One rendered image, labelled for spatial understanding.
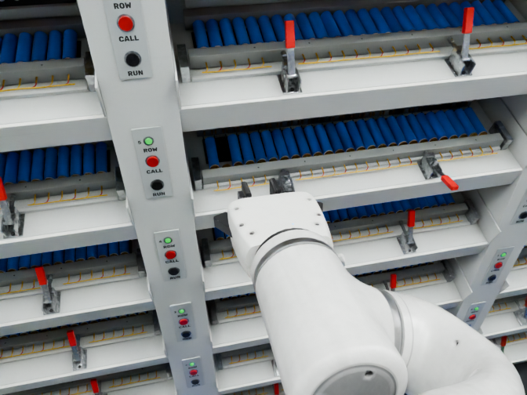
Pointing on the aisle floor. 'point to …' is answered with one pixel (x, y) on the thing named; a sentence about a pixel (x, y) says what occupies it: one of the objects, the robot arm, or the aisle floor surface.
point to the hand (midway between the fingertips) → (261, 196)
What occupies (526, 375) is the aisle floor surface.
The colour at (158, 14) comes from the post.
